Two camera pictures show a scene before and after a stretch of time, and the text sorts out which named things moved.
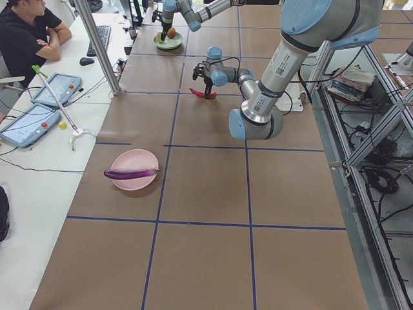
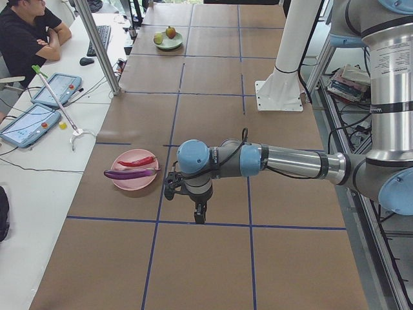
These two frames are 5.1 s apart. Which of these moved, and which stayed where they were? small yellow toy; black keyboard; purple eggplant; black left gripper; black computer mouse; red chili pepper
Moved: red chili pepper; black left gripper
Stayed: purple eggplant; small yellow toy; black keyboard; black computer mouse
